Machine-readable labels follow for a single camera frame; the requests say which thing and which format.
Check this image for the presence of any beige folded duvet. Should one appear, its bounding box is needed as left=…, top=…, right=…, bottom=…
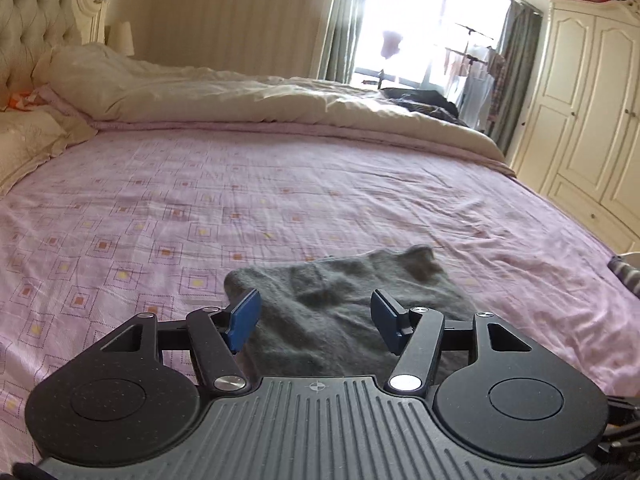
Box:
left=32, top=44, right=504, bottom=162

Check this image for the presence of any pink patterned bed sheet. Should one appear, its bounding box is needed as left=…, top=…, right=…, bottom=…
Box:
left=1, top=125, right=639, bottom=467

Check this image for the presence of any hanging laundry on rack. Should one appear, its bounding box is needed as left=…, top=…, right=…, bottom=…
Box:
left=444, top=23, right=506, bottom=133

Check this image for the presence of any dark clothes pile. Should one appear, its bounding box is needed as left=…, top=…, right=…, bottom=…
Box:
left=381, top=88, right=466, bottom=127

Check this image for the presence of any grey argyle knit sweater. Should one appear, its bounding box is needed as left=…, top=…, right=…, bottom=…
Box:
left=224, top=245, right=476, bottom=382

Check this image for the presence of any cream embroidered pillow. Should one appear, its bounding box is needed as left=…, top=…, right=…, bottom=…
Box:
left=0, top=105, right=96, bottom=197

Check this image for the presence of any cream tufted headboard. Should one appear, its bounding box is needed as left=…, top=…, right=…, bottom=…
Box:
left=0, top=0, right=107, bottom=107

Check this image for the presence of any cream bedside lamp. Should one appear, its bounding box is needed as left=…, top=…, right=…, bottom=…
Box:
left=106, top=22, right=134, bottom=56

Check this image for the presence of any cream panelled wardrobe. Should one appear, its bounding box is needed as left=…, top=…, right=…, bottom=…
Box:
left=513, top=0, right=639, bottom=252

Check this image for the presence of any grey-green right curtain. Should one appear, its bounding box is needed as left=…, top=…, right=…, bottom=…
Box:
left=488, top=0, right=542, bottom=155

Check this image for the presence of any grey-green left curtain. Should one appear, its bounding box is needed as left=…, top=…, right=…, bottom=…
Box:
left=319, top=0, right=366, bottom=84

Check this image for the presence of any grey-green curtain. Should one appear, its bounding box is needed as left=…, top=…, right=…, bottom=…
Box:
left=319, top=0, right=366, bottom=84
left=488, top=0, right=542, bottom=155

